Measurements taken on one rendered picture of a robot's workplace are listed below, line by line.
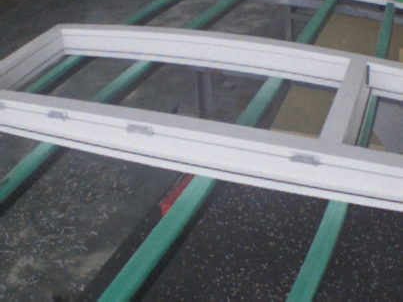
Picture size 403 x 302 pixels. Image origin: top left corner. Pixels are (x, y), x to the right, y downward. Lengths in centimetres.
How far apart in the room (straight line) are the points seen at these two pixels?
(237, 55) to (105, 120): 43
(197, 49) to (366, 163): 64
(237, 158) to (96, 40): 69
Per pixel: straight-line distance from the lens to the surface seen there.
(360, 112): 114
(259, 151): 93
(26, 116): 117
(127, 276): 78
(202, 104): 159
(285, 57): 130
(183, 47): 139
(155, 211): 134
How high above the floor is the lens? 141
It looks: 31 degrees down
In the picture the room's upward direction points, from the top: 4 degrees counter-clockwise
